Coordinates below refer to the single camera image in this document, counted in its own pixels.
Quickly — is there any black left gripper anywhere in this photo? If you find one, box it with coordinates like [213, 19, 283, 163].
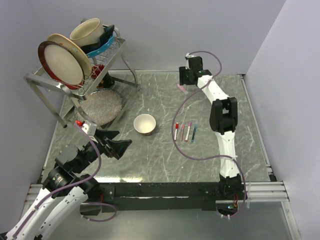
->
[74, 128, 132, 173]

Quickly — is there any blue pen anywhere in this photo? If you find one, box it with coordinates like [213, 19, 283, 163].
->
[191, 121, 198, 143]

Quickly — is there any red crayon pen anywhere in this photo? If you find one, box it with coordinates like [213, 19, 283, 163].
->
[180, 123, 185, 142]

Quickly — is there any white pen red cap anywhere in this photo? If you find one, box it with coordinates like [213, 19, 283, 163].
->
[173, 122, 179, 141]

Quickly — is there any white pen red tip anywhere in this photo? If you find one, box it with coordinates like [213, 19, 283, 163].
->
[184, 121, 192, 143]

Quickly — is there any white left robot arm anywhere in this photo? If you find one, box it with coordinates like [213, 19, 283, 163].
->
[2, 124, 132, 240]

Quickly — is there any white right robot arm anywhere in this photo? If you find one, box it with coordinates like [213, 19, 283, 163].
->
[179, 53, 244, 199]

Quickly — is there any white paper cup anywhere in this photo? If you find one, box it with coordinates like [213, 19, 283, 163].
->
[133, 114, 157, 136]

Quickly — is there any glass textured plate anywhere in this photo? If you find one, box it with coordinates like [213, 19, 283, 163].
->
[79, 88, 123, 126]

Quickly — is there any steel dish rack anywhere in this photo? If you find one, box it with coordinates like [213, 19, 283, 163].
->
[24, 27, 141, 128]

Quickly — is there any red object in rack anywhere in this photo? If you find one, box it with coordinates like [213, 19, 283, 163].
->
[91, 64, 105, 80]

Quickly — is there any blue rimmed dish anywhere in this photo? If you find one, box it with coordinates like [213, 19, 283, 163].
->
[80, 25, 115, 58]

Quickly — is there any red rimmed white plate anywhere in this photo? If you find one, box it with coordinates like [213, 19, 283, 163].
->
[37, 41, 85, 90]

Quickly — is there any cream ceramic bowl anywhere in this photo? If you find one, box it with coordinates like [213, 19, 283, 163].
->
[69, 18, 105, 47]

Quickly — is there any beige plate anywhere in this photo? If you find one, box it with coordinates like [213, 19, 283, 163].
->
[47, 33, 92, 80]

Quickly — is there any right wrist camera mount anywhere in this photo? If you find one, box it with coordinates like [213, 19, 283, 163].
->
[185, 53, 196, 60]

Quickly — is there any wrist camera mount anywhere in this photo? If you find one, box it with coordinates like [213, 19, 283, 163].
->
[185, 53, 196, 60]
[74, 120, 98, 142]

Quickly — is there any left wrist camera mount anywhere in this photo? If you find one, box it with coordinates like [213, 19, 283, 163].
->
[74, 120, 98, 142]

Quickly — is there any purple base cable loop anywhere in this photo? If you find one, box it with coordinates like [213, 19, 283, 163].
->
[81, 201, 118, 223]

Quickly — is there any black base frame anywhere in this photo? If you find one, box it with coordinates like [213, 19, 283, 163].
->
[89, 182, 247, 211]

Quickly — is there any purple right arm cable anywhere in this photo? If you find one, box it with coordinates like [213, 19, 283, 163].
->
[171, 50, 248, 221]

